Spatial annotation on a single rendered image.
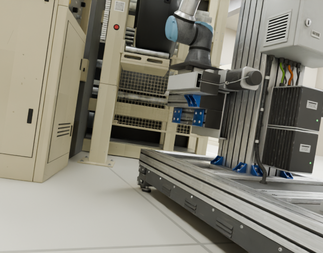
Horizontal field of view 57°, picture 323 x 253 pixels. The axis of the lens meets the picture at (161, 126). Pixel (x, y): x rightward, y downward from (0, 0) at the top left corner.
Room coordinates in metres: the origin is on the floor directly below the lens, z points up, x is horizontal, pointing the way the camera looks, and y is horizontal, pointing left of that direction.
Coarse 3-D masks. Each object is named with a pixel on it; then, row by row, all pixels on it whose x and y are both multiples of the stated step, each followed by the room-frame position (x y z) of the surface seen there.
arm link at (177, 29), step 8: (184, 0) 1.46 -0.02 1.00; (192, 0) 1.45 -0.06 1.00; (184, 8) 1.47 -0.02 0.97; (192, 8) 1.47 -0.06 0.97; (176, 16) 1.49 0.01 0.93; (184, 16) 1.47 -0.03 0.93; (192, 16) 1.49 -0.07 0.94; (168, 24) 1.53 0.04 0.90; (176, 24) 1.48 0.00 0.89; (184, 24) 1.48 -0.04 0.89; (192, 24) 1.50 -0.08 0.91; (168, 32) 1.53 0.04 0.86; (176, 32) 1.49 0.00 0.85; (184, 32) 1.50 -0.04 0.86; (192, 32) 1.52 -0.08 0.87; (176, 40) 1.53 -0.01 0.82; (184, 40) 1.54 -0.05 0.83; (192, 40) 1.55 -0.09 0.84
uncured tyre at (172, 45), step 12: (144, 0) 2.11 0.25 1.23; (156, 0) 2.10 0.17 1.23; (180, 0) 2.14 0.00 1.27; (144, 12) 2.10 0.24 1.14; (156, 12) 2.10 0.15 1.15; (168, 12) 2.10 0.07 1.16; (144, 24) 2.12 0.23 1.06; (156, 24) 2.12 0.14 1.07; (144, 36) 2.17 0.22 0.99; (156, 36) 2.16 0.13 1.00; (144, 48) 2.25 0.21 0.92; (156, 48) 2.24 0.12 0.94; (168, 48) 2.24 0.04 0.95
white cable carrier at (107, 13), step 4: (108, 0) 2.32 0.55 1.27; (108, 4) 2.29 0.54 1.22; (108, 8) 2.29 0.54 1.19; (108, 12) 2.29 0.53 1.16; (104, 16) 2.29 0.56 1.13; (108, 16) 2.29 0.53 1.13; (104, 20) 2.29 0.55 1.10; (108, 20) 2.33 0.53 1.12; (104, 24) 2.29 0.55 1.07; (104, 28) 2.29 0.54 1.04; (104, 32) 2.29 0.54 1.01; (104, 36) 2.29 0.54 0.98; (104, 40) 2.33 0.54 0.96
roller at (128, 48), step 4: (128, 48) 2.22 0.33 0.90; (132, 48) 2.22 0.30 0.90; (136, 48) 2.23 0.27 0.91; (140, 48) 2.23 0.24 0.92; (132, 52) 2.24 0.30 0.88; (136, 52) 2.23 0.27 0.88; (140, 52) 2.23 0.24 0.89; (144, 52) 2.23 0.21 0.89; (148, 52) 2.23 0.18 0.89; (152, 52) 2.23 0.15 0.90; (156, 52) 2.24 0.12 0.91; (160, 52) 2.24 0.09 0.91; (164, 52) 2.25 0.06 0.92; (156, 56) 2.25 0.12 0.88; (160, 56) 2.25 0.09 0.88; (164, 56) 2.25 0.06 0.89; (168, 56) 2.25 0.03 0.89
